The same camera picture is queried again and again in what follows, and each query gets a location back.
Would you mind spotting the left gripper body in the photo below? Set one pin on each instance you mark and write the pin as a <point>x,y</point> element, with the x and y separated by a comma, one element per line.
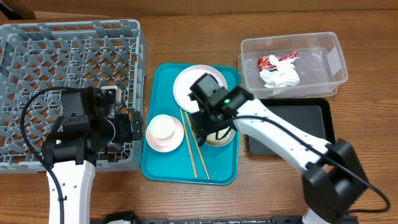
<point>122,130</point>

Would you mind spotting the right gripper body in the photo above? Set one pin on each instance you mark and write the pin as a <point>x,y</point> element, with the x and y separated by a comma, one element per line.
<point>203,125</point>

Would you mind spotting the grey bowl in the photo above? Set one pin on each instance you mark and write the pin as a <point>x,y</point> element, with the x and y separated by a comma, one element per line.
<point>225,137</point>

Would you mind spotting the white cup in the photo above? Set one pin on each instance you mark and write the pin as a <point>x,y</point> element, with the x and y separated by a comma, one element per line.
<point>162,126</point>

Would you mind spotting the pink bowl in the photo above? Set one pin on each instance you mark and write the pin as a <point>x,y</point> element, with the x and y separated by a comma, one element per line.
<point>169,144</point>

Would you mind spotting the red snack wrapper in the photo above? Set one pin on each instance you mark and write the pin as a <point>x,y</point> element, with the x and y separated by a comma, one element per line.
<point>272,62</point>

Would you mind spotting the white napkin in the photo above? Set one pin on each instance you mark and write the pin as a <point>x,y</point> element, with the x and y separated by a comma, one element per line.
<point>282,77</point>

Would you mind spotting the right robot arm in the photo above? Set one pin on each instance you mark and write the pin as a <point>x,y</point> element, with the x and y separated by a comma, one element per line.
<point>332,175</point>

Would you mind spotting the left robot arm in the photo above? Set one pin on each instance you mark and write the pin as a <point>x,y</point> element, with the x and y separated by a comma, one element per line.
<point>90,134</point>

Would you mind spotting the grey dishwasher rack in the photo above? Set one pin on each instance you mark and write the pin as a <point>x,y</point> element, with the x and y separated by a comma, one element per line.
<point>38,59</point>

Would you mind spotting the teal plastic tray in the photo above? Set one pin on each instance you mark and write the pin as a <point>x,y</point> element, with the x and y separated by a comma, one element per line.
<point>176,166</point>

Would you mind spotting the large white plate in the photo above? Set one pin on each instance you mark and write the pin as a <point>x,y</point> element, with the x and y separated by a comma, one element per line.
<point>186,78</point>

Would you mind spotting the black plastic tray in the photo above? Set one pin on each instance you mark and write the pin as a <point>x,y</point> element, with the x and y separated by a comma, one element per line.
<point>311,115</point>

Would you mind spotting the clear plastic bin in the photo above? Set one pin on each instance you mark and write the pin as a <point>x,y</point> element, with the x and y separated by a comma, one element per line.
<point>320,66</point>

